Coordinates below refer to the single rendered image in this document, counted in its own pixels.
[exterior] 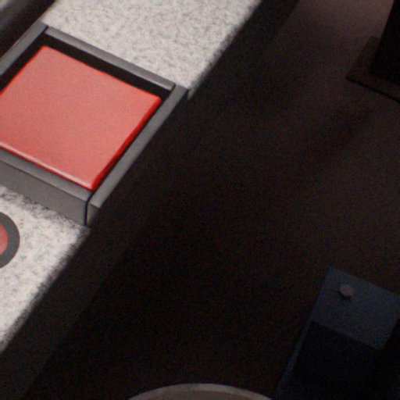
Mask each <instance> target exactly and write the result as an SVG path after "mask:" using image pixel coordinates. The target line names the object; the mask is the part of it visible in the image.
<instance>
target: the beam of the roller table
mask: <svg viewBox="0 0 400 400"><path fill-rule="evenodd" d="M299 2H300V0H55V1H54V3H53V4H52V5H51V6H50V7H49V8H48V9H46V10H45V11H44V12H43V13H42V14H41V17H40V18H39V19H38V20H37V21H41V22H43V23H46V24H48V25H49V26H53V27H54V28H55V29H57V30H61V31H63V32H65V33H67V34H70V35H72V36H74V37H76V38H79V39H81V40H82V41H84V42H87V43H89V44H91V45H94V46H96V47H98V48H101V49H103V50H106V51H107V52H110V54H113V55H116V56H118V57H120V58H121V59H125V60H127V61H129V62H131V63H134V64H136V65H137V66H140V67H142V68H144V69H146V70H148V71H151V72H153V73H156V74H158V75H160V76H162V77H165V78H167V80H171V81H172V82H174V83H175V84H176V85H178V84H180V85H182V86H184V87H186V88H187V89H188V94H187V104H186V110H185V115H184V116H183V118H182V119H181V120H180V122H179V123H178V124H177V125H176V127H175V128H174V129H173V131H172V132H171V135H170V136H169V137H168V138H167V140H166V141H164V143H163V144H162V146H161V147H160V149H159V150H158V152H157V153H156V154H155V156H154V157H153V159H152V160H150V163H149V164H148V165H147V166H146V168H145V169H144V171H143V172H142V174H141V175H140V177H139V178H138V179H137V180H136V181H135V182H134V184H133V186H132V187H131V188H130V190H129V191H128V193H127V194H126V196H125V197H123V199H122V200H121V202H120V203H119V205H118V206H117V207H116V209H115V211H114V212H113V213H112V215H110V216H109V218H108V220H107V221H106V222H105V224H104V225H103V227H102V228H101V230H100V231H99V232H95V231H94V230H92V229H91V228H89V227H88V226H87V224H86V225H82V224H80V223H78V222H76V221H74V220H71V219H69V218H67V217H66V216H64V215H63V214H61V213H59V212H56V211H54V210H52V209H50V208H47V207H45V206H43V205H40V204H38V202H36V201H34V200H32V199H29V198H27V197H25V196H23V195H21V194H18V193H16V192H15V191H12V190H10V188H8V187H5V186H3V185H1V184H0V211H1V212H3V213H4V214H7V215H9V217H10V218H11V219H12V220H13V221H14V223H15V224H16V225H17V228H18V230H19V231H20V238H21V239H20V246H19V248H18V251H17V253H16V254H15V256H14V259H13V260H12V261H11V262H10V263H9V264H6V265H5V266H3V267H2V268H1V269H0V400H20V399H21V397H22V396H23V395H24V394H25V393H26V391H27V389H28V388H29V386H30V385H31V383H32V382H33V380H34V379H36V377H37V376H38V374H39V372H40V371H41V369H42V368H43V366H44V365H45V364H46V362H47V360H49V358H50V357H51V355H52V354H53V352H54V351H55V349H56V347H57V346H58V345H59V343H61V341H62V340H63V338H64V337H65V335H66V333H67V332H68V330H69V329H70V328H71V327H72V325H73V324H74V322H75V321H76V320H77V318H78V316H79V315H80V314H81V313H82V310H83V309H84V307H86V305H87V304H88V303H89V302H90V300H91V297H92V296H93V295H94V293H95V292H96V291H97V289H99V288H100V286H101V284H102V282H103V281H104V279H105V278H106V277H107V275H108V274H109V271H110V270H112V268H113V267H114V266H115V265H116V263H117V261H118V260H119V258H120V256H121V255H122V254H123V252H125V250H126V249H127V247H128V246H129V244H130V242H131V241H132V240H133V238H134V236H135V235H136V233H138V232H139V230H140V229H141V227H142V225H143V224H144V223H145V221H146V220H147V218H148V216H149V215H150V213H152V211H153V210H154V208H155V207H156V206H157V205H158V202H159V200H160V199H161V198H162V196H163V195H164V194H165V193H166V192H167V191H168V188H169V187H170V185H171V184H172V183H173V181H174V180H175V178H176V177H177V174H179V173H180V171H181V170H182V169H183V167H184V166H185V164H186V163H187V161H188V159H189V158H190V157H191V155H193V153H194V152H195V150H196V149H197V147H198V145H199V144H200V143H201V141H202V139H203V138H204V136H206V135H207V133H208V132H209V130H210V128H211V127H212V126H213V124H214V123H215V122H216V119H217V118H218V116H220V114H221V113H222V111H223V110H224V109H225V108H226V105H227V103H228V102H229V101H230V100H231V98H233V97H234V95H235V94H236V91H237V90H238V88H239V87H240V86H241V84H242V83H243V81H244V80H245V78H246V77H247V76H248V75H249V73H250V72H251V70H252V69H253V67H254V65H255V64H256V62H257V61H258V60H259V59H260V58H261V56H262V55H263V53H264V52H265V50H266V48H267V47H268V45H269V44H270V42H272V41H273V39H274V37H275V36H276V35H277V33H278V31H279V30H280V28H282V25H283V24H284V23H285V22H286V20H287V19H288V17H289V16H290V15H291V12H292V11H293V10H294V8H295V6H297V5H298V4H299ZM37 21H36V22H37ZM36 22H35V23H36ZM35 23H33V24H32V25H31V26H30V27H29V29H30V28H31V27H32V26H33V25H34V24H35ZM29 29H28V30H29ZM28 30H27V32H28ZM27 32H26V33H27ZM26 33H25V34H26ZM25 34H24V35H25ZM24 35H23V36H24ZM23 36H22V37H23ZM22 37H20V38H19V39H21V38H22ZM19 39H18V40H19ZM18 40H17V41H16V43H17V42H18ZM16 43H15V44H16ZM15 44H14V45H15ZM14 45H13V46H12V47H11V48H10V50H11V49H12V48H13V47H14ZM10 50H8V51H7V52H9V51H10ZM7 52H6V53H7ZM6 53H5V54H6ZM5 54H4V55H3V57H4V56H5ZM3 57H1V58H0V61H1V59H2V58H3Z"/></svg>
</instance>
